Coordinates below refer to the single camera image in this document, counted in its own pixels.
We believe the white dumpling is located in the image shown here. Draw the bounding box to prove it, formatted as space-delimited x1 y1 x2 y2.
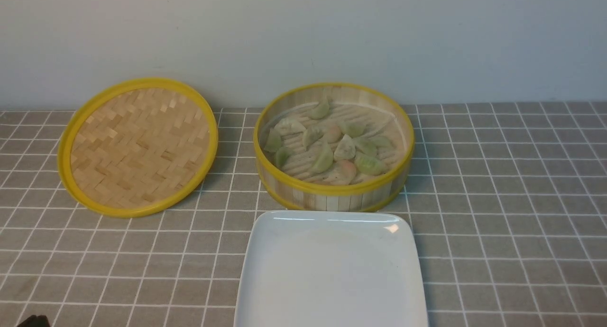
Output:
274 117 306 136
333 134 357 161

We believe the bamboo steamer basket yellow rim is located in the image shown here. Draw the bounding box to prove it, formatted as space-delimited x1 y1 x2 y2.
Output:
253 83 415 212

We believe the pink dumpling front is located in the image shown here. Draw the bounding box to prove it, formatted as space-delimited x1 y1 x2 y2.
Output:
325 159 358 185

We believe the white dumpling centre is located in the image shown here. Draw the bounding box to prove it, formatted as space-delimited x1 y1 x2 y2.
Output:
333 134 357 161

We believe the white square plate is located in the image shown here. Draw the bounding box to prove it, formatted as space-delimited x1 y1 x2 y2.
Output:
234 210 429 327

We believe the small green dumpling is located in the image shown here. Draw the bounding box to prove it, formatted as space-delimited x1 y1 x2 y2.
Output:
274 146 293 169

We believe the green dumpling right of centre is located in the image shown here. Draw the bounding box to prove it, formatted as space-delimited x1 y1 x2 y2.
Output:
353 136 378 158

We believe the bamboo steamer lid yellow rim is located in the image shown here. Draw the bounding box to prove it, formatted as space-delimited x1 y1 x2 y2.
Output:
57 77 219 218

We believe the green dumpling centre back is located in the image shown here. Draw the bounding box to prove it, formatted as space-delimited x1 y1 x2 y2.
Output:
338 120 366 138

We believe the pink dumpling centre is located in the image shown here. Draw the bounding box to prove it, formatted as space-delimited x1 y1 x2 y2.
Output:
323 124 342 144

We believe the pale green dumpling centre left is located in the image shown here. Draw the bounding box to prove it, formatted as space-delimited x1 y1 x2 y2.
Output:
302 125 324 151

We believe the green dumpling front right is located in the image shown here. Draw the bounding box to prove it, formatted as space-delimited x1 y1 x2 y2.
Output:
354 152 388 176

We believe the green dumpling far left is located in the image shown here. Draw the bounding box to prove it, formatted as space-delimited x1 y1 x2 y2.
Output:
264 128 283 154

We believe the green dumpling at back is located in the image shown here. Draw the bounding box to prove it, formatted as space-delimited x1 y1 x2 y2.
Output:
307 98 331 120

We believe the green dumpling centre front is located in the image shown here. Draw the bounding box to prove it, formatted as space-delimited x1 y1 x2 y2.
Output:
309 143 334 174

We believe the grey checkered tablecloth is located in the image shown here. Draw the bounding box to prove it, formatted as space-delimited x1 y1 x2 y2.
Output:
0 102 607 327

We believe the pink dumpling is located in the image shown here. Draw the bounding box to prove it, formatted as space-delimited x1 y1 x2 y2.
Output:
325 159 358 185
323 124 342 144

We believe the white dumpling left back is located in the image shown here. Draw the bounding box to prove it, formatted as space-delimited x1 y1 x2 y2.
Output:
274 117 306 136

